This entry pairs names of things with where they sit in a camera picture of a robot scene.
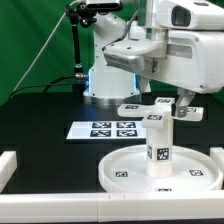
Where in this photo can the white left fence block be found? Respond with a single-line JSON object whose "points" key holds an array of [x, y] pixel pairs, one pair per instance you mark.
{"points": [[8, 165]]}

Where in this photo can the black camera stand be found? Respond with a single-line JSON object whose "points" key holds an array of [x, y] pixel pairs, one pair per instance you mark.
{"points": [[84, 17]]}

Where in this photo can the white cross-shaped table base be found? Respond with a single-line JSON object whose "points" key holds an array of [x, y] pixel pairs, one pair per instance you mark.
{"points": [[160, 114]]}

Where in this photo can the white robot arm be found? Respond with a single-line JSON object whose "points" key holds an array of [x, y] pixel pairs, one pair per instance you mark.
{"points": [[159, 17]]}

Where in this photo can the white front fence bar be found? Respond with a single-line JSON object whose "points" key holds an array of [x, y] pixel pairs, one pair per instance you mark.
{"points": [[107, 207]]}

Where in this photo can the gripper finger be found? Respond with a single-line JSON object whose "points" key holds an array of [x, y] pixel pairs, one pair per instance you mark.
{"points": [[144, 84], [183, 101]]}

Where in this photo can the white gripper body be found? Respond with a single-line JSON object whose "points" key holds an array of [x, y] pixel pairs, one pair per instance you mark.
{"points": [[192, 60]]}

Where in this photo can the white round table top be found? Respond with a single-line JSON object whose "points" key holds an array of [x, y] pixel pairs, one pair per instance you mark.
{"points": [[125, 170]]}

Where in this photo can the white marker sheet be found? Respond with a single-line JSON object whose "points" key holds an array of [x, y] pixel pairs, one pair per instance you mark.
{"points": [[106, 130]]}

